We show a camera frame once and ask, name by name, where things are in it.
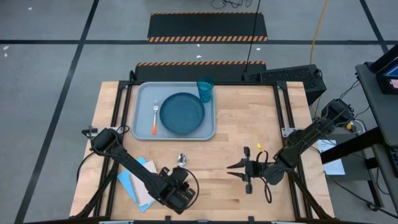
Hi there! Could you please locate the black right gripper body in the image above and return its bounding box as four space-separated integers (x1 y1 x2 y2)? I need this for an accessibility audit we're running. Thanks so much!
243 146 285 195

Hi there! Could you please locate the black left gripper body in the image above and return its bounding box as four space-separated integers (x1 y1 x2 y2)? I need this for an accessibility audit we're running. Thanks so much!
161 166 196 215

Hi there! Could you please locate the orange-handled metal fork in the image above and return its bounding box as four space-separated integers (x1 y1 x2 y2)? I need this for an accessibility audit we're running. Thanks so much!
151 101 160 136

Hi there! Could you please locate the dark blue round plate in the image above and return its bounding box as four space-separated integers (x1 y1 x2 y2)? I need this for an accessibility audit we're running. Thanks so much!
159 92 206 136

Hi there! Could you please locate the teal faceted plastic cup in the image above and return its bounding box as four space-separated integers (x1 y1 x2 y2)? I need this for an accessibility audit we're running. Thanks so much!
196 77 215 103

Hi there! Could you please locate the grey plastic tray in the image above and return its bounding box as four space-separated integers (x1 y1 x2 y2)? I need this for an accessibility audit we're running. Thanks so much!
131 81 217 141

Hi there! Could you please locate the white spiral notebook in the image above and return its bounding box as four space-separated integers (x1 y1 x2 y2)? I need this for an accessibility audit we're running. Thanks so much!
129 160 159 207

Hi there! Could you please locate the blue notebook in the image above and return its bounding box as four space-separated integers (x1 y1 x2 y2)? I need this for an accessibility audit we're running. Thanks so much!
117 156 156 213

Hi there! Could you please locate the white paper sheet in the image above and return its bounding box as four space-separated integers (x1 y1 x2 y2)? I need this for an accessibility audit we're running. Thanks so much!
317 139 346 176

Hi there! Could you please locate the black perforated computer case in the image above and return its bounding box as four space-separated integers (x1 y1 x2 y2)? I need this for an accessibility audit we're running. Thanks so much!
241 63 328 106

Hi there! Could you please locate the black hazard-striped floor ramp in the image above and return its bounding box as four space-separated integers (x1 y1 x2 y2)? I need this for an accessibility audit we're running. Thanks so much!
146 11 269 43
134 60 267 83

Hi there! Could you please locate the grey side desk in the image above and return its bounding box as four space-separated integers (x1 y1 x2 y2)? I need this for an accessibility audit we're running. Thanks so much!
355 61 398 147

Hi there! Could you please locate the black laptop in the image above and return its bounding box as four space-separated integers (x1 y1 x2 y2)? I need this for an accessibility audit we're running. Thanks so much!
368 43 398 96

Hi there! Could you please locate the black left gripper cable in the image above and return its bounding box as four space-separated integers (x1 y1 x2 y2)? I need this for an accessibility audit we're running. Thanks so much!
183 167 200 206

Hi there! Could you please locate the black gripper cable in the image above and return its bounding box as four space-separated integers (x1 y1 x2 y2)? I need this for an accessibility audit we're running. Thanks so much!
183 167 200 206
255 149 273 205

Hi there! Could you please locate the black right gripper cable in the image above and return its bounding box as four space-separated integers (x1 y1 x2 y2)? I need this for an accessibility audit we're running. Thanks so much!
255 149 273 205

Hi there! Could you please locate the black aluminium rig frame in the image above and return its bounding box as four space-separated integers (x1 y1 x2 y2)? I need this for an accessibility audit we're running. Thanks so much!
70 80 338 224

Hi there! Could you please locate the black hanging cable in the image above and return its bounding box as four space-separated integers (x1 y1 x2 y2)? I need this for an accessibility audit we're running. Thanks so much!
244 0 262 73

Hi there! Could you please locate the yellow hanging cable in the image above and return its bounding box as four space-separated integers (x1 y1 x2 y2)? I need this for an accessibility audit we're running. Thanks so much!
310 0 330 65

